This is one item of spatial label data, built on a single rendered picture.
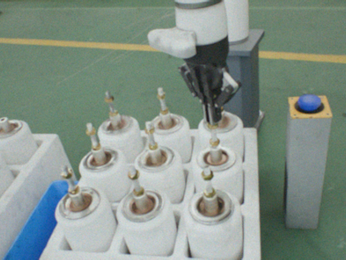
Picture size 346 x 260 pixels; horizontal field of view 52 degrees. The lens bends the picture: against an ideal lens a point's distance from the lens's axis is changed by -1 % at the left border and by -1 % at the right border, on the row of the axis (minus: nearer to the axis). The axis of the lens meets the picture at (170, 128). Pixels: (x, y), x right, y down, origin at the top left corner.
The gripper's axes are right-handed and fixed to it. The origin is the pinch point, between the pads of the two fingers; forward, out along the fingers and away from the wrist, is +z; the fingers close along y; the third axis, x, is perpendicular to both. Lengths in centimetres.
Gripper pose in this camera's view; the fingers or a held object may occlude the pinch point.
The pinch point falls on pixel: (211, 112)
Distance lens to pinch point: 62.4
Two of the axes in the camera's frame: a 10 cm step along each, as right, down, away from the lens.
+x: -7.7, 4.7, -4.3
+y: -6.1, -3.8, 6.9
